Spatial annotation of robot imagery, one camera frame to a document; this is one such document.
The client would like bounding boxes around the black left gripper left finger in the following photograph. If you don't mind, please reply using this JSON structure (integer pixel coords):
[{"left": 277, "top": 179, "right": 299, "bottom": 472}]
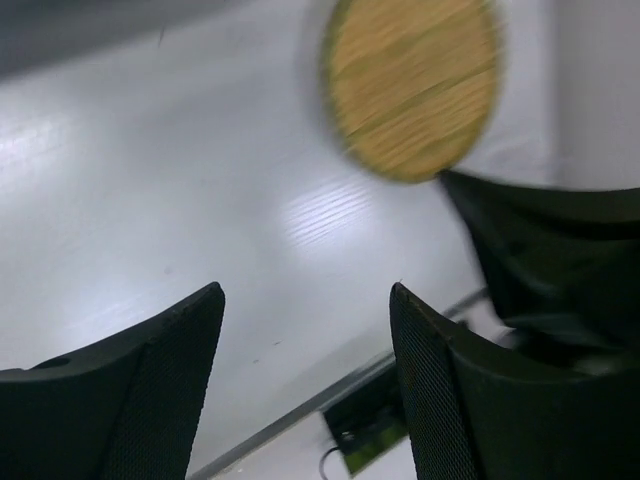
[{"left": 1, "top": 282, "right": 224, "bottom": 479}]

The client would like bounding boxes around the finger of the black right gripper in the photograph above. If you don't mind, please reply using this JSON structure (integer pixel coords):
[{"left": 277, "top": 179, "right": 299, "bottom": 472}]
[{"left": 439, "top": 170, "right": 639, "bottom": 345}]

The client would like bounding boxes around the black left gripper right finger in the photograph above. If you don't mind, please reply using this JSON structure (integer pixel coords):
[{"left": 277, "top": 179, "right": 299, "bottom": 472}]
[{"left": 389, "top": 284, "right": 639, "bottom": 479}]

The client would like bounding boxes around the round yellow bamboo plate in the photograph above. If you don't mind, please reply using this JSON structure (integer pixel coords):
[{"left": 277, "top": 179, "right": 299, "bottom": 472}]
[{"left": 319, "top": 1, "right": 504, "bottom": 184}]

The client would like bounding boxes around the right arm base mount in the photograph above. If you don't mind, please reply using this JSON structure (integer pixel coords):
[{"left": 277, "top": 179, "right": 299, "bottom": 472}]
[{"left": 323, "top": 365, "right": 408, "bottom": 477}]

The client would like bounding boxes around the thin black cable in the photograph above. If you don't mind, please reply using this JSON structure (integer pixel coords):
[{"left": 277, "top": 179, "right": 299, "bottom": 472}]
[{"left": 319, "top": 447, "right": 346, "bottom": 480}]

